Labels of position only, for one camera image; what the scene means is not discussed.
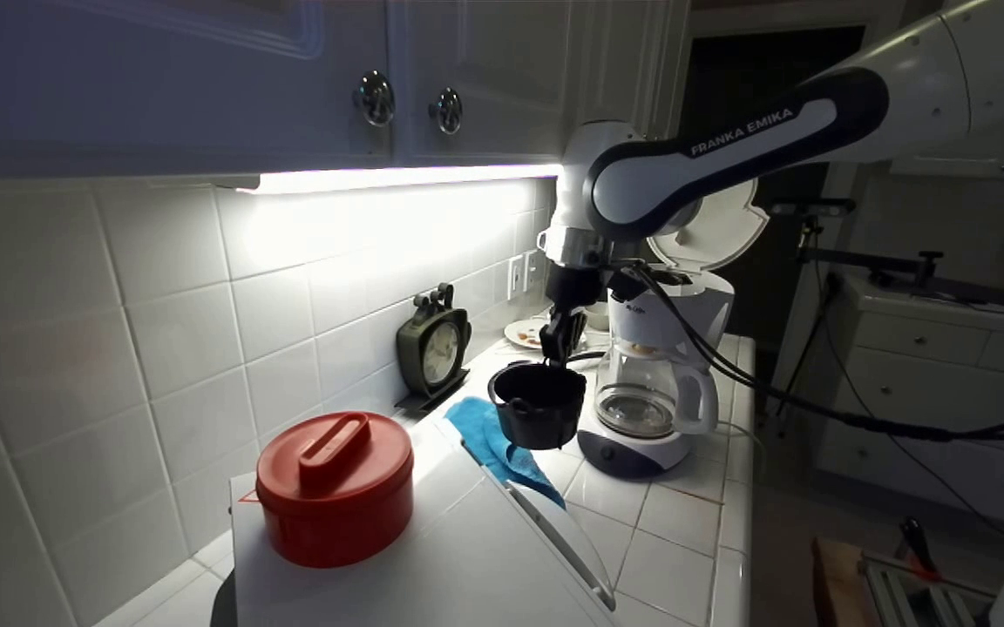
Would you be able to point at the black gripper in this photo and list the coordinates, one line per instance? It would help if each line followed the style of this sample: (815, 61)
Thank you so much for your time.
(576, 287)

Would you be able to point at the black filter basket bowl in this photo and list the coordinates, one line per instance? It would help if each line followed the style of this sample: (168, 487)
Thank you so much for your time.
(538, 406)

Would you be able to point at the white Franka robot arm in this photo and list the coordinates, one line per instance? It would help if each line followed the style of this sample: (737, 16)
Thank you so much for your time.
(757, 142)

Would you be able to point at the glass coffee carafe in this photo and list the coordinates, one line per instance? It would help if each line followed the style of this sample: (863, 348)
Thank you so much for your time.
(646, 403)

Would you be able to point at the white coffee maker body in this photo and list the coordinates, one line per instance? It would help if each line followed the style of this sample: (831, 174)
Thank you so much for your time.
(687, 307)

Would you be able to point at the white plate with crumbs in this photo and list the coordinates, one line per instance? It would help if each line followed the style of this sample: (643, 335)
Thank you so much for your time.
(526, 335)

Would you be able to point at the green retro clock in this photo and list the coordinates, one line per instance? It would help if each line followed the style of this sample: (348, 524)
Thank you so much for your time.
(435, 350)

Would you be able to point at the blue cloth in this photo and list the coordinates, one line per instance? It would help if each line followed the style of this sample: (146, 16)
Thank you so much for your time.
(491, 448)

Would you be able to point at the under-cabinet light strip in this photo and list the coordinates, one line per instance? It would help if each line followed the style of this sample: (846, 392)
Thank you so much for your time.
(409, 181)

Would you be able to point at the round metal cabinet knob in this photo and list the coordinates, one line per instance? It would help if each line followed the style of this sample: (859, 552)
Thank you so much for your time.
(376, 98)
(449, 112)

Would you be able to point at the narrow white cabinet door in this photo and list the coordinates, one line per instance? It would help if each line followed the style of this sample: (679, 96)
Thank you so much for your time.
(491, 70)

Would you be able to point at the red round lidded container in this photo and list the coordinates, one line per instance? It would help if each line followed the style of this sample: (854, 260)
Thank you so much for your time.
(333, 488)

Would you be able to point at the white drawer cabinet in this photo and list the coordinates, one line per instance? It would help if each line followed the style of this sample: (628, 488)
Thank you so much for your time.
(933, 370)

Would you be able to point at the wide white cabinet door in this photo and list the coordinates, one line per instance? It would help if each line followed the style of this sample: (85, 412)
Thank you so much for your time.
(154, 82)

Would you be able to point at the white light switch plate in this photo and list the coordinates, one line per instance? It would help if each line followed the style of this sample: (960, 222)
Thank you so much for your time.
(531, 275)

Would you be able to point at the white wall outlet plate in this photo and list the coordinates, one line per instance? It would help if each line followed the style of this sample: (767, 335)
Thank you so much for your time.
(514, 277)

